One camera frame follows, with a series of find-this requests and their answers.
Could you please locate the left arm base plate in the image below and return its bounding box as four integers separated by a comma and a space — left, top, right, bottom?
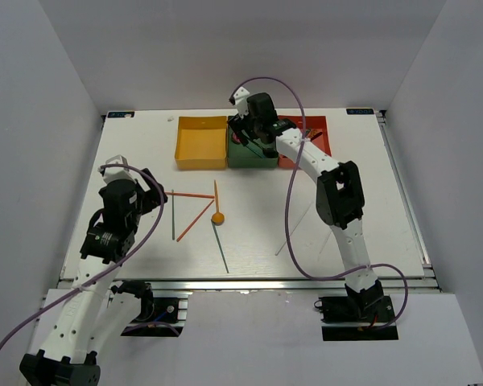
110, 281, 188, 337

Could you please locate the green chopstick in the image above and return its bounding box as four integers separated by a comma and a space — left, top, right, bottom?
211, 220, 229, 273
171, 189, 176, 241

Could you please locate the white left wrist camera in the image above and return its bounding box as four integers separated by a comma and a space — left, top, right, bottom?
97, 154, 134, 185

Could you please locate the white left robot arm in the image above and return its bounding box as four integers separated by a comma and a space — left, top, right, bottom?
19, 163, 168, 385

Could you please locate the aluminium table frame rail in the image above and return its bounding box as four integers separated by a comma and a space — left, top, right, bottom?
58, 277, 444, 294

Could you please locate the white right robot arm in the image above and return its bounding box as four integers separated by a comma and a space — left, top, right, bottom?
228, 86, 383, 321

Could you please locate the red container box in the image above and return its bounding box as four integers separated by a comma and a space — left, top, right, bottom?
278, 115, 332, 169

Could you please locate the green container box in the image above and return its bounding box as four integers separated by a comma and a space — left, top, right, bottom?
227, 127, 279, 169

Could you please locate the left blue corner label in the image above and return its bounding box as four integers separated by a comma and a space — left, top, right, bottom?
106, 111, 135, 119

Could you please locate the orange chopstick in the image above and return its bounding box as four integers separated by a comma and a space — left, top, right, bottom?
165, 191, 215, 199
176, 200, 214, 242

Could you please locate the yellow container box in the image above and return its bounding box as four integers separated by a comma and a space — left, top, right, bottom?
175, 116, 227, 170

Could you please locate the blue corner label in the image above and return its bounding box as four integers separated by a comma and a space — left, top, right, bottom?
345, 108, 374, 115
106, 111, 135, 119

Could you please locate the clear chopstick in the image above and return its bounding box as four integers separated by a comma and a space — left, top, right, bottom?
275, 201, 312, 256
319, 231, 332, 256

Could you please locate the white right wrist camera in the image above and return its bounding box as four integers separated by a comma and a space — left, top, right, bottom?
229, 86, 250, 118

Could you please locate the iridescent pink spoon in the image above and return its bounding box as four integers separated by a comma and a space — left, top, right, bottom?
231, 134, 242, 144

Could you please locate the right blue corner label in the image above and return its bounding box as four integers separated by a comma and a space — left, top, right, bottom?
345, 108, 374, 115

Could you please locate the black spoon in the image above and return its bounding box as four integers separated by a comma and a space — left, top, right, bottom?
241, 140, 279, 158

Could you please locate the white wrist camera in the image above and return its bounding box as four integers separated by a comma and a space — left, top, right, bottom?
229, 86, 250, 118
97, 154, 134, 185

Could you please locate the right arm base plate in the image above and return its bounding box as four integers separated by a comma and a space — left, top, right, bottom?
313, 296, 398, 342

